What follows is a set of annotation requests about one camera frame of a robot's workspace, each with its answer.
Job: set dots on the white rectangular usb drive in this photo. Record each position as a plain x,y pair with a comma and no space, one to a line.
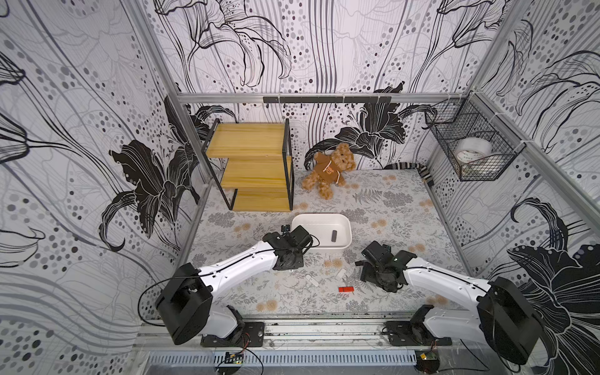
341,274

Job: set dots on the white tape roll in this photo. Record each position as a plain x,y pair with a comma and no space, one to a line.
471,149

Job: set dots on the black wire basket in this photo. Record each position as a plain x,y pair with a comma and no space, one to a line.
457,118

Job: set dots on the striped black white cloth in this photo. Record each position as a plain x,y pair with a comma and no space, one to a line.
421,169

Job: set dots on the small green circuit board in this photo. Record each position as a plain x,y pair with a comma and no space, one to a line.
235,359

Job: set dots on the white usb drive green stripe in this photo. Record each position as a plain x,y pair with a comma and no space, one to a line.
312,281

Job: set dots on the brown teddy bear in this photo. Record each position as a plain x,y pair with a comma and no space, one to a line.
329,171

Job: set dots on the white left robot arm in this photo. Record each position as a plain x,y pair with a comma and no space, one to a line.
185,304

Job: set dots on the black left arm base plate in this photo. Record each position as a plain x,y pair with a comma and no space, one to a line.
226,328

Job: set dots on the white plastic storage box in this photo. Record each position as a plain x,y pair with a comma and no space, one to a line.
321,226

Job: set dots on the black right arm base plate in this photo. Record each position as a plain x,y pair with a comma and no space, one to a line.
413,332

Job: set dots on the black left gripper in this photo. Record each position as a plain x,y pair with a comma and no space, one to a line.
298,263

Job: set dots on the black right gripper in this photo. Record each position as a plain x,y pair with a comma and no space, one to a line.
375,274

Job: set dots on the wooden shelf black metal frame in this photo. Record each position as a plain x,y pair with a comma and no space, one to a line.
252,165

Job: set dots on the small round black device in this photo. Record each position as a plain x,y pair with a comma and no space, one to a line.
427,362

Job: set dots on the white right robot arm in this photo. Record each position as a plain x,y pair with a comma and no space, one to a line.
494,313

